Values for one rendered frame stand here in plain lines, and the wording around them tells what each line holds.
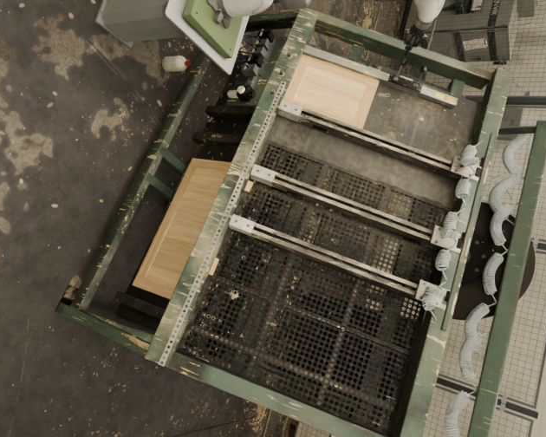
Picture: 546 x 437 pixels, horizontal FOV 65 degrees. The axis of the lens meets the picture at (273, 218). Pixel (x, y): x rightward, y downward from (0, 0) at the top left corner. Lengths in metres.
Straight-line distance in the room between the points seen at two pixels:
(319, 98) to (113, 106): 1.23
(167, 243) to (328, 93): 1.31
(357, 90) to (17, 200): 1.95
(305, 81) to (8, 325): 2.11
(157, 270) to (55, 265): 0.56
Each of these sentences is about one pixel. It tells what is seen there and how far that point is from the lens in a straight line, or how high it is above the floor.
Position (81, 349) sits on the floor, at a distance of 3.02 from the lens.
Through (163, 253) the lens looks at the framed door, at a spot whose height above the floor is 0.38.
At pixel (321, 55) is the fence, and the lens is 2.73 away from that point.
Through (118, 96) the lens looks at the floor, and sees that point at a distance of 2.84.
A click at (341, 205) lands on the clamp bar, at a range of 2.27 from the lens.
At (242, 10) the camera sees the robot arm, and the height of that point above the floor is 0.94.
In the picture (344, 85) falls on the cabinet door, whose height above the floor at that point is 1.15.
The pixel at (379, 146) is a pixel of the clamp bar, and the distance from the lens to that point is 2.47.
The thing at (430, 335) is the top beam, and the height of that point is 1.89.
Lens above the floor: 2.28
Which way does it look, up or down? 33 degrees down
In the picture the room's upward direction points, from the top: 101 degrees clockwise
